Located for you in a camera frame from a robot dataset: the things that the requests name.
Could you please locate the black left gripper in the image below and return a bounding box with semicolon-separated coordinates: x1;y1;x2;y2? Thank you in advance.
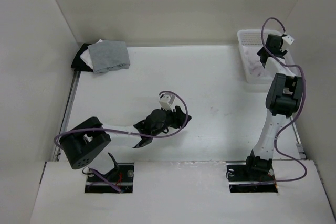
151;104;191;137

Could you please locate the white tank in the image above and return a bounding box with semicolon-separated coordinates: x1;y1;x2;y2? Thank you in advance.
80;39;103;73
243;46;270;79

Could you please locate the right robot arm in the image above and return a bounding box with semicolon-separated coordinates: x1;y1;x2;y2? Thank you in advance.
243;33;305;182

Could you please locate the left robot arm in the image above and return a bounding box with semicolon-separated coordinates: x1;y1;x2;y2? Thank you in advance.
55;106;192;182

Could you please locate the folded grey tank top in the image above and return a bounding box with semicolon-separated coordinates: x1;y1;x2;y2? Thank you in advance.
88;40;131;74

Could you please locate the folded white tank top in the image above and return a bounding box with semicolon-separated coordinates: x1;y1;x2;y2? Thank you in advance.
80;39;103;73

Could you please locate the folded black tank top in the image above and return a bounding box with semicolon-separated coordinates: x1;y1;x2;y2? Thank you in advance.
71;43;93;72

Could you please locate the white plastic basket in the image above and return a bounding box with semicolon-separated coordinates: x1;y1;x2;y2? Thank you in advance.
237;29;283;84

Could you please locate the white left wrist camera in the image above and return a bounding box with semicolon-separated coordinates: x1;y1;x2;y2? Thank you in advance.
159;92;176;111

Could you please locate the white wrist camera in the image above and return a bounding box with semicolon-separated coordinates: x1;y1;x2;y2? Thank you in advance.
159;92;176;111
281;34;295;47

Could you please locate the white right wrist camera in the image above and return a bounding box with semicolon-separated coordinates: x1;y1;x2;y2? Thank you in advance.
281;34;295;47

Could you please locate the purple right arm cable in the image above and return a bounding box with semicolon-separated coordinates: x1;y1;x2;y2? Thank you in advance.
258;17;308;187

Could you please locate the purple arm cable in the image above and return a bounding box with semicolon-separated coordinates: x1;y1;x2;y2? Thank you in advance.
54;90;193;192
258;17;308;187

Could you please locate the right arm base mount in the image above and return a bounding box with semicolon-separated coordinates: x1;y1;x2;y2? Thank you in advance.
226;162;278;193

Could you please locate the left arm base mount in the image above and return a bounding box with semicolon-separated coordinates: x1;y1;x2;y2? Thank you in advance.
82;163;135;194

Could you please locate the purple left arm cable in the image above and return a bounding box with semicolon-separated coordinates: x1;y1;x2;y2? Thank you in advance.
54;90;193;192

